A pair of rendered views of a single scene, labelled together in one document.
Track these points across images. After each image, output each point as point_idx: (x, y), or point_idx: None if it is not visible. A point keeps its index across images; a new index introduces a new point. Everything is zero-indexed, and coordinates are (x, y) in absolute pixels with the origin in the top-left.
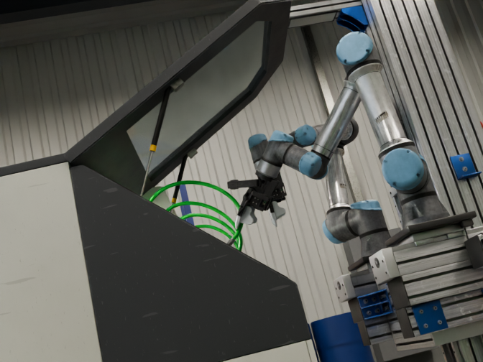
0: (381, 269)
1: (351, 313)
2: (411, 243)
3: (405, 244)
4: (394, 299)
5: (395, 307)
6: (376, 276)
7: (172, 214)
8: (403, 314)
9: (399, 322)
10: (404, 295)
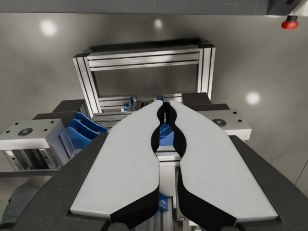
0: (25, 126)
1: (226, 109)
2: (18, 168)
3: (14, 163)
4: (65, 117)
5: (71, 113)
6: (48, 123)
7: None
8: (61, 109)
9: (79, 105)
10: (38, 118)
